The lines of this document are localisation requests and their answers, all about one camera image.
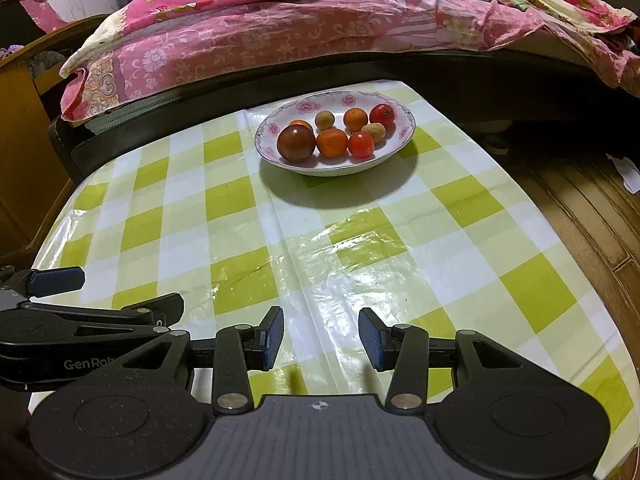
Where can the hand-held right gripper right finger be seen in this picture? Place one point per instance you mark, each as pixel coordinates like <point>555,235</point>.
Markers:
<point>372,340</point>

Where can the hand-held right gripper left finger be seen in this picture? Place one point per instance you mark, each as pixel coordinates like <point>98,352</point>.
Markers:
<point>272,340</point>

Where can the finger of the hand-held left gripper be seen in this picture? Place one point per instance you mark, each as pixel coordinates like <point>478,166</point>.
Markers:
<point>57,281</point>
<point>167,307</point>

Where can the red tomato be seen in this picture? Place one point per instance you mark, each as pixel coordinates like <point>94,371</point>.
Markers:
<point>361,145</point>
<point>383,114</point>

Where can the dark purple tomato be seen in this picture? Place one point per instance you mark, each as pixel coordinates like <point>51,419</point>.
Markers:
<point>296,145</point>

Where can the yellow-brown fruit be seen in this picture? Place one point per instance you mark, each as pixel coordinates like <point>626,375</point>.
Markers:
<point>376,131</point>

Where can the white floral plate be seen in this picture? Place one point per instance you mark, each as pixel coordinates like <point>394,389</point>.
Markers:
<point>401,130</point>

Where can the small yellow fruit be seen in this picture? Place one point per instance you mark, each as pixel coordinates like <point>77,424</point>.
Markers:
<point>324,120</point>

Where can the green checkered tablecloth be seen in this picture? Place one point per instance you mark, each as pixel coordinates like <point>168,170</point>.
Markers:
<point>250,240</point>

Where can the wooden cabinet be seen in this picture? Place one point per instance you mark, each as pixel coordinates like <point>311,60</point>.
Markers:
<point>20,150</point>

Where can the grey mattress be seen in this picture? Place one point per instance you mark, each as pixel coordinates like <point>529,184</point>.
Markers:
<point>130,110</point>

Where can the small orange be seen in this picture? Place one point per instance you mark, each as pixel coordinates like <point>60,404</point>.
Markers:
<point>300,123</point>

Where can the grey cloth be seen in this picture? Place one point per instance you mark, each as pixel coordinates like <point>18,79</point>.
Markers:
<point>50,62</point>

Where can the shoe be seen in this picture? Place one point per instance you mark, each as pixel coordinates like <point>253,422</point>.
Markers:
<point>497,140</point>

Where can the pink patterned cloth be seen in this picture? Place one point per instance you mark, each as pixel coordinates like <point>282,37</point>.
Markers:
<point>47,7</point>

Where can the white paper scrap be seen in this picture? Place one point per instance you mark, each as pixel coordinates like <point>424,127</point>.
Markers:
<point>627,172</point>

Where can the pink floral blanket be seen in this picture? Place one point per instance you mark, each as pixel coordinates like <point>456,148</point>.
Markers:
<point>300,30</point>

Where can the dark bed frame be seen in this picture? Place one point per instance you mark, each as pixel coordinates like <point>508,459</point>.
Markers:
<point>450,75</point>

